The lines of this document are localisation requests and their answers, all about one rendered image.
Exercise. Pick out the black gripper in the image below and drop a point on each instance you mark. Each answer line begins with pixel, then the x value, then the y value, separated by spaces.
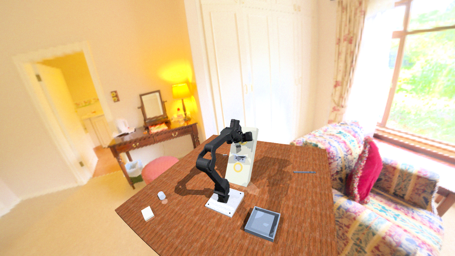
pixel 246 137

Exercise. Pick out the white service panel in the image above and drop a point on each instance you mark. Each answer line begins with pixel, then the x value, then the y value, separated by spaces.
pixel 240 172

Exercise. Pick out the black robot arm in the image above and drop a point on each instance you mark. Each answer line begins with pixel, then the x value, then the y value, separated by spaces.
pixel 229 134

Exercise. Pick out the light blue square tray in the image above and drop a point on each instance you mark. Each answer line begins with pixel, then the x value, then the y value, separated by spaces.
pixel 263 223

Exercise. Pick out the grey cylinder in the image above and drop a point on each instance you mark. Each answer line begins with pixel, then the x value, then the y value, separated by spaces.
pixel 161 195

